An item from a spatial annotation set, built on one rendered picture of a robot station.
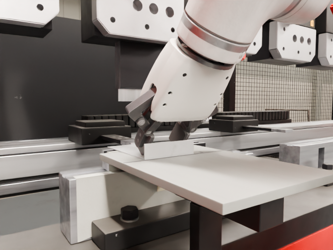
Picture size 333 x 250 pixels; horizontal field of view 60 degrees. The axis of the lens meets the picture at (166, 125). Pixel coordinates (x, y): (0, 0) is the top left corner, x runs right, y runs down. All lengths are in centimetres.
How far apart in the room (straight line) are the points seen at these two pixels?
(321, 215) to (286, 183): 36
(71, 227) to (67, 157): 27
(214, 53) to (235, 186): 14
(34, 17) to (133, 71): 17
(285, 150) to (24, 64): 77
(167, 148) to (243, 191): 17
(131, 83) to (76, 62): 52
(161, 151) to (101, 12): 21
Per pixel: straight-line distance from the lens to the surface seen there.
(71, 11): 404
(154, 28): 47
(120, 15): 45
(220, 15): 30
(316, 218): 65
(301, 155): 80
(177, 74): 33
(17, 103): 94
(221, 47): 31
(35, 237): 51
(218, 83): 37
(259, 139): 108
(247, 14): 31
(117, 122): 69
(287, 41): 71
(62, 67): 97
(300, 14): 37
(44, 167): 69
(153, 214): 47
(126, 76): 48
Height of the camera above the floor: 108
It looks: 4 degrees down
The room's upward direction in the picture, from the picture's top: straight up
